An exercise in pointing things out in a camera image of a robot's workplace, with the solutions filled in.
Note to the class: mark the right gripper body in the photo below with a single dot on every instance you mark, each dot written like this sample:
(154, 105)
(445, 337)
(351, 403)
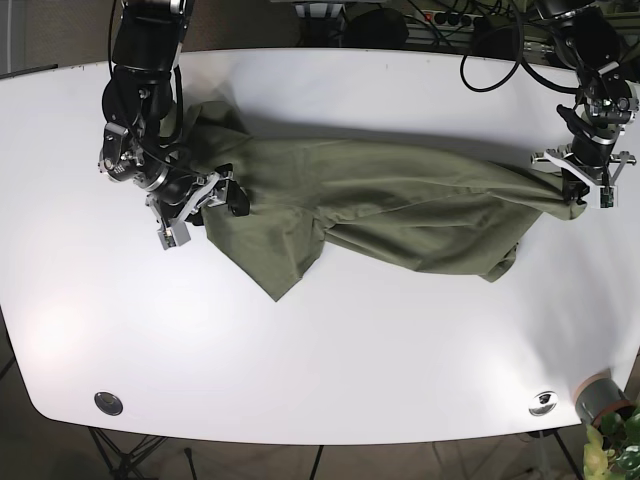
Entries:
(211, 190)

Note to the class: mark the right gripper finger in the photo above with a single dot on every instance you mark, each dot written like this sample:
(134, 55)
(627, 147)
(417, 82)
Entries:
(236, 200)

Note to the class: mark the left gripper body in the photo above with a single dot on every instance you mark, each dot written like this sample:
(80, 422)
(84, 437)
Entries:
(597, 168)

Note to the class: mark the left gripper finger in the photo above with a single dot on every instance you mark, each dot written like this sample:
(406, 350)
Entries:
(574, 190)

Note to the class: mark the olive green T-shirt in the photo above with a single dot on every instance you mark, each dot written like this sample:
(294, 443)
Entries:
(425, 210)

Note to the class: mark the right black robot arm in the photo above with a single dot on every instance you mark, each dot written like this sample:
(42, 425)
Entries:
(143, 107)

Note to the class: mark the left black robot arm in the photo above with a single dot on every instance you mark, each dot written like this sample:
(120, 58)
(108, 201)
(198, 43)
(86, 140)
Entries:
(605, 102)

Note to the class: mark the grey plant pot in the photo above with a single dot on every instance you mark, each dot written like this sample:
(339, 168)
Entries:
(598, 396)

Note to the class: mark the right silver table grommet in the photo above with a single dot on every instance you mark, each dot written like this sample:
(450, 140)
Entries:
(543, 403)

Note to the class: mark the silver table grommet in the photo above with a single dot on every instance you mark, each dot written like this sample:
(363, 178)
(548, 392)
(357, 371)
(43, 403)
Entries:
(108, 403)
(543, 403)

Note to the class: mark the left silver table grommet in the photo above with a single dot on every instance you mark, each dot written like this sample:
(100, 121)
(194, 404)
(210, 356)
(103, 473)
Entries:
(108, 403)

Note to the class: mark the green potted plant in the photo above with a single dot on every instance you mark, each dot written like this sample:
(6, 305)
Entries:
(612, 448)

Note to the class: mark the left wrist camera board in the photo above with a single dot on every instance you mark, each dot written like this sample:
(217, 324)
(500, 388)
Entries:
(606, 197)

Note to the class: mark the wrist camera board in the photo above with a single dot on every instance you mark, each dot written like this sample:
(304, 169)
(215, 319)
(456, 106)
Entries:
(173, 236)
(606, 197)

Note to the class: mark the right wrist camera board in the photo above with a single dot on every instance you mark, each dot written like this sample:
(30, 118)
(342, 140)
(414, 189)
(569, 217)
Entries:
(173, 236)

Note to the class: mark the black table leg frame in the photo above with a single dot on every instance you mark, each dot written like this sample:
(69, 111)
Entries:
(125, 465)

